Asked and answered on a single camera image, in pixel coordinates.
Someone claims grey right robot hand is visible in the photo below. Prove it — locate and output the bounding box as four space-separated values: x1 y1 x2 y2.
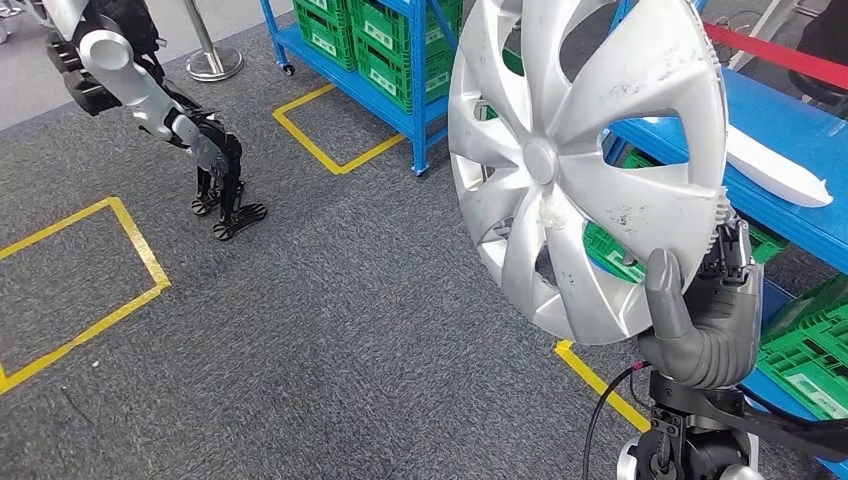
643 217 764 344

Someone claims bystander robot grey hand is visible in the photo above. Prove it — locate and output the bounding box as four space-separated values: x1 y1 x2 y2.
186 132 231 179

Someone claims silver grey wheel hubcap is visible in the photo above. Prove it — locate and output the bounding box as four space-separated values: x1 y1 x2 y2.
447 0 730 347

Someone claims blue metal shelf rack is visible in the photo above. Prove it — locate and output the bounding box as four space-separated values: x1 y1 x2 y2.
259 0 465 178
599 0 848 480

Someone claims black bystander humanoid robot body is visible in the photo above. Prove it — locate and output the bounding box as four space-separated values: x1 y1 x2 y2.
26 0 268 242

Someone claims yellow floor tape line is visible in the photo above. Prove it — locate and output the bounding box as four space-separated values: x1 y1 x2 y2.
272 82 405 177

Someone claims white curved plastic panel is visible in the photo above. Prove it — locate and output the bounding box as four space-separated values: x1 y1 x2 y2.
725 124 835 210

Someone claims black round stool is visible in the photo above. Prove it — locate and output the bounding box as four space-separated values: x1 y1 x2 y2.
788 13 848 107

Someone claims red barrier belt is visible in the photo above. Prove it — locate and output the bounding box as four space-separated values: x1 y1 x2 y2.
702 23 848 92

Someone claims chrome barrier stanchion post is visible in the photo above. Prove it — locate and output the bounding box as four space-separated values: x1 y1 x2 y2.
180 0 244 83

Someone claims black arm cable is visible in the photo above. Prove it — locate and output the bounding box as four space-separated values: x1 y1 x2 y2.
581 360 654 480

